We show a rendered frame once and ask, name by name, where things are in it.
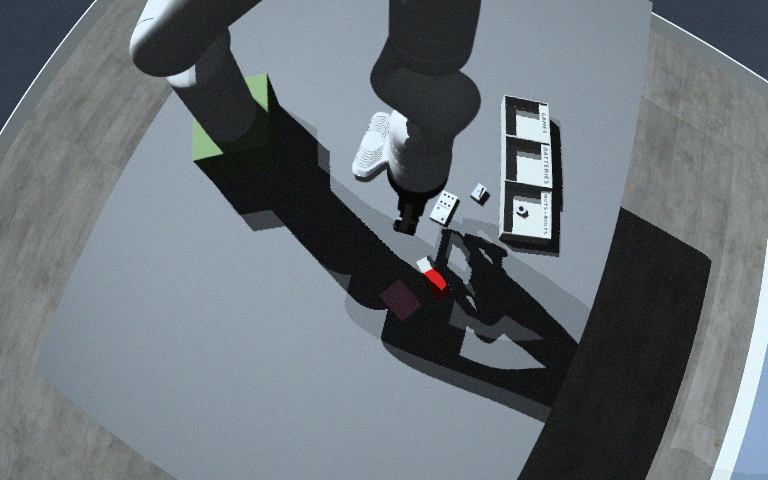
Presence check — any red and white eraser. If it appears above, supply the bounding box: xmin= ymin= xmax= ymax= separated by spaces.
xmin=416 ymin=255 xmax=451 ymax=301

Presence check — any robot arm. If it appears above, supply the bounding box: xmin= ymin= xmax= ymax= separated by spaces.
xmin=130 ymin=0 xmax=481 ymax=192

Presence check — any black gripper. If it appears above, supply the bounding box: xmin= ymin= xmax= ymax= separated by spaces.
xmin=387 ymin=169 xmax=448 ymax=236

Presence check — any white domino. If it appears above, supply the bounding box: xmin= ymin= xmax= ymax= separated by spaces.
xmin=430 ymin=191 xmax=457 ymax=225

